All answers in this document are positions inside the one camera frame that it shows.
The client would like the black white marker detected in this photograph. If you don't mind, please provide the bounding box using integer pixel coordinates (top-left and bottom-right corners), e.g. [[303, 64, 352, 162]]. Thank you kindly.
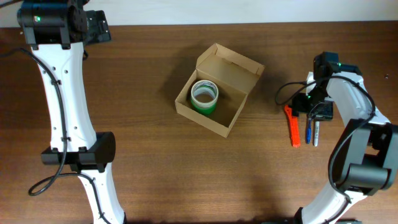
[[313, 121, 320, 147]]

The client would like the blue pen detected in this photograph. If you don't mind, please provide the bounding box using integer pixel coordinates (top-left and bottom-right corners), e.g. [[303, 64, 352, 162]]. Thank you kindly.
[[305, 116, 312, 144]]

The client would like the orange utility knife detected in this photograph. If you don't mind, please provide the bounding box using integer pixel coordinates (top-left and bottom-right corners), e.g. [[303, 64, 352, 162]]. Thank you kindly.
[[284, 105, 301, 147]]

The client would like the brown cardboard box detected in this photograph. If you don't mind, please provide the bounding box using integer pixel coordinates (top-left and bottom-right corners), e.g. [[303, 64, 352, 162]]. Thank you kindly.
[[175, 44, 265, 137]]

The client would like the green tape roll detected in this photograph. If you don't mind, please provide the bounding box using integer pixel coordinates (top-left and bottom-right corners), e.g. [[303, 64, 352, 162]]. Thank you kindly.
[[190, 86, 218, 115]]

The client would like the white tape roll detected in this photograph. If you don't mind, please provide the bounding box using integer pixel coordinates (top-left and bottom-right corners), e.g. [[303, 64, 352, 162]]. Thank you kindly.
[[191, 80, 219, 108]]

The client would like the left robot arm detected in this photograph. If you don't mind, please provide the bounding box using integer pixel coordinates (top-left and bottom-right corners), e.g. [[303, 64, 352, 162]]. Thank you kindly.
[[17, 0, 127, 223]]

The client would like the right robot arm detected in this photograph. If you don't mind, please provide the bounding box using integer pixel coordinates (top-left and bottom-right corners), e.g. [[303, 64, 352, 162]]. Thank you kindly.
[[292, 52, 397, 223]]

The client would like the right black cable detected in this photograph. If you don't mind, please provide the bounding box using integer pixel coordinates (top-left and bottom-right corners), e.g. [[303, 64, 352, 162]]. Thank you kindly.
[[274, 75, 377, 205]]

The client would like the black cable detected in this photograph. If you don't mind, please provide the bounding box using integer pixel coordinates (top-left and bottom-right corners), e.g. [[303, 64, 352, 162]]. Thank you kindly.
[[274, 75, 377, 205], [0, 47, 111, 224]]

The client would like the left black cable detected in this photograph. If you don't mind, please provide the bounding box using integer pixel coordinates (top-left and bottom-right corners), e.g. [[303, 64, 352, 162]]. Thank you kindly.
[[0, 47, 111, 224]]

